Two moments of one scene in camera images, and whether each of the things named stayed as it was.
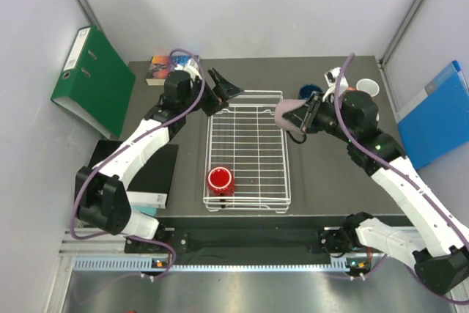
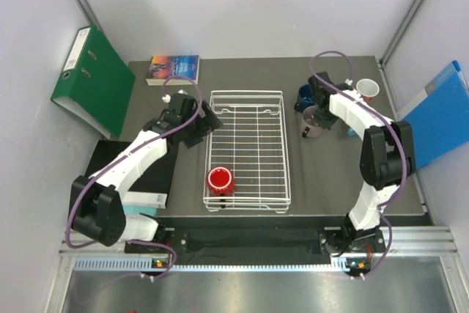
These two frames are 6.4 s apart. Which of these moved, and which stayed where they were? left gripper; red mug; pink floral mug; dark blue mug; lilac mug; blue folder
Moved: lilac mug; left gripper
Stayed: dark blue mug; red mug; blue folder; pink floral mug
